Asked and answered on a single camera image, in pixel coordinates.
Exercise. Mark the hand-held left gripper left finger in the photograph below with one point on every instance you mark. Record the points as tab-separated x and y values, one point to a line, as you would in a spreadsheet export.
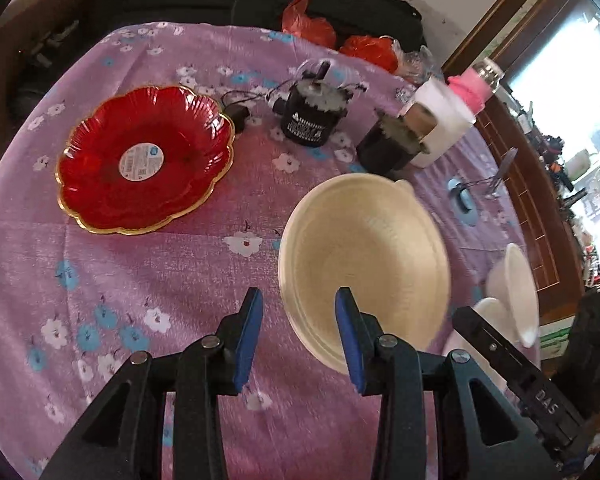
245	340

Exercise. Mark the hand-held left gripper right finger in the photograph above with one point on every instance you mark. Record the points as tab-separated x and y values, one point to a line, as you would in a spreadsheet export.
351	340

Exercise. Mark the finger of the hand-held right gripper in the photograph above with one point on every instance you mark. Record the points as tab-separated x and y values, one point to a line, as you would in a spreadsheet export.
490	347
595	345

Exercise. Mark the cream bowl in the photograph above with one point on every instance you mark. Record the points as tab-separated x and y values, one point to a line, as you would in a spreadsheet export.
305	337
365	255

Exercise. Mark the purple floral tablecloth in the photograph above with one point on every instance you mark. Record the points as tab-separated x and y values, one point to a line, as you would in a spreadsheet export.
130	280

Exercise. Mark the black cylindrical container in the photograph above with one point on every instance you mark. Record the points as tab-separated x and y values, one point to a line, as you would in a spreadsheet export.
385	150
310	115

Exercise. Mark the red plate with white sticker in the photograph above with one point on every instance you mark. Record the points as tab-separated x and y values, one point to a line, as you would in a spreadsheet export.
145	160

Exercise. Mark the black power adapter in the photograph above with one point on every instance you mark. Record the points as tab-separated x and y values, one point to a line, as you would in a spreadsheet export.
237	117

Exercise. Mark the wooden cabinet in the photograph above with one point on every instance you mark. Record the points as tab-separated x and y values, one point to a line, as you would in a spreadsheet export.
525	125

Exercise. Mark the white paper towel roll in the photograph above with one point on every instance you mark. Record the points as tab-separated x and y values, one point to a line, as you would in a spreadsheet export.
442	120

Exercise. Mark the pink water bottle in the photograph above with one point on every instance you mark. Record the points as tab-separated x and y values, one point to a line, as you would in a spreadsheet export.
472	87

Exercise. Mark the clear plastic bag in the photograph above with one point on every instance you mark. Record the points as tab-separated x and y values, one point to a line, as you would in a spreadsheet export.
415	62

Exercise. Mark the red plastic bag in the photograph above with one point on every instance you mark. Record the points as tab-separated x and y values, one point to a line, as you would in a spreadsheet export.
370	52
307	22

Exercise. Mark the brown armchair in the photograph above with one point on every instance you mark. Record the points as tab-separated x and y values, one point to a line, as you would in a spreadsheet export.
15	35

